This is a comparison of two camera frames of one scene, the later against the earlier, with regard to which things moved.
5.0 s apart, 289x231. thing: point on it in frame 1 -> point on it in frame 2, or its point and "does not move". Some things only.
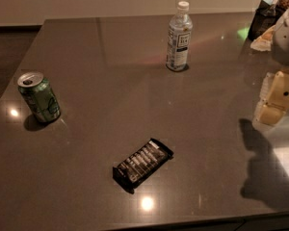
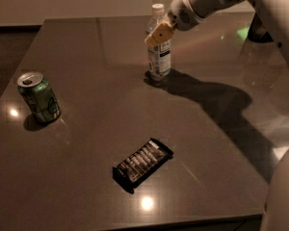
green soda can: x=39 y=96 does not move
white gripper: x=286 y=40 -> x=182 y=15
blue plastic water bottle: x=179 y=38 -> x=158 y=58
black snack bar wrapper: x=132 y=172 does not move
